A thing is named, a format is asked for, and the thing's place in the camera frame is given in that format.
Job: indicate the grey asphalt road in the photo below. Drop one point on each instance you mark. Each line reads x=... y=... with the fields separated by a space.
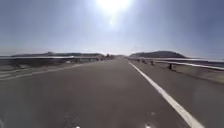
x=100 y=93

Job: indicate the dark hill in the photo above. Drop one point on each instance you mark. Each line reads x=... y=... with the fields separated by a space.
x=158 y=54

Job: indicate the low distant hills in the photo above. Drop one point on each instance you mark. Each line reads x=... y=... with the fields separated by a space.
x=56 y=54

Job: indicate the white painted edge line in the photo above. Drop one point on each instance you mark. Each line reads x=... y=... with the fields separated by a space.
x=163 y=93
x=36 y=71

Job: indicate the pale gravel verge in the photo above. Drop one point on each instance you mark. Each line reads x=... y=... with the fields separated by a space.
x=200 y=71

